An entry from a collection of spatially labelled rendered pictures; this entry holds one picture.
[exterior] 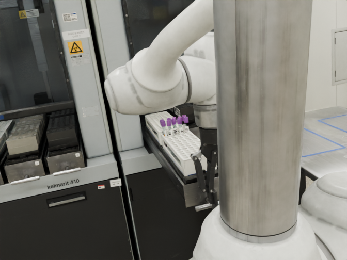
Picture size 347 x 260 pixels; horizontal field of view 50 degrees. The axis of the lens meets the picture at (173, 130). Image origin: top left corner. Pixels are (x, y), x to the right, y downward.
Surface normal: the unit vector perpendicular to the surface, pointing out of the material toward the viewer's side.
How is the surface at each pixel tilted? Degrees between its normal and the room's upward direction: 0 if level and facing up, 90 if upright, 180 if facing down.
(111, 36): 90
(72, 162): 90
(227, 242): 52
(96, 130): 90
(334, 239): 36
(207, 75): 88
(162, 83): 98
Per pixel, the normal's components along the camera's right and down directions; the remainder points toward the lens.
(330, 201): -0.59, -0.52
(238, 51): -0.58, 0.36
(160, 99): 0.37, 0.81
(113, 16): 0.25, 0.25
